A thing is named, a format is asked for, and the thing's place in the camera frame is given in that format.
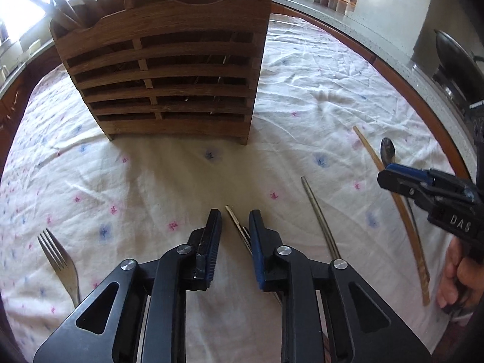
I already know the steel spoon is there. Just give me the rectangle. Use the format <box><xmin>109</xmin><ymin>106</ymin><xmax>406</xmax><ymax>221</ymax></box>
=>
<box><xmin>380</xmin><ymin>137</ymin><xmax>430</xmax><ymax>279</ymax></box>

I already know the bamboo chopstick pair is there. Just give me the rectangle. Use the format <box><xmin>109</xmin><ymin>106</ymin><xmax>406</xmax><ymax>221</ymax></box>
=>
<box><xmin>353</xmin><ymin>126</ymin><xmax>431</xmax><ymax>306</ymax></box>

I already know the person's right hand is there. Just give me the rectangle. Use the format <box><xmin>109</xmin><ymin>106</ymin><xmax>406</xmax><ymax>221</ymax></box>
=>
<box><xmin>437</xmin><ymin>237</ymin><xmax>484</xmax><ymax>308</ymax></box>

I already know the black wok on stove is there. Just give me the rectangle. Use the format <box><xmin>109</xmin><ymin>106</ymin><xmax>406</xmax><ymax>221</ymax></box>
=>
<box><xmin>432</xmin><ymin>30</ymin><xmax>483</xmax><ymax>104</ymax></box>

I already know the white floral tablecloth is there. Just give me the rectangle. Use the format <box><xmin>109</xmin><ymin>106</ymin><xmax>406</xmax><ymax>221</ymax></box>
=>
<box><xmin>1</xmin><ymin>15</ymin><xmax>450</xmax><ymax>360</ymax></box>

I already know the steel fork on left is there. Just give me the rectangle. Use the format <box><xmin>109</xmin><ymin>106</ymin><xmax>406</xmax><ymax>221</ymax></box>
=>
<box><xmin>38</xmin><ymin>229</ymin><xmax>80</xmax><ymax>308</ymax></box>

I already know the wooden utensil holder box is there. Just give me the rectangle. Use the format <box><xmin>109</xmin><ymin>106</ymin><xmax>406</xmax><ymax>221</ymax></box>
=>
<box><xmin>49</xmin><ymin>0</ymin><xmax>272</xmax><ymax>143</ymax></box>

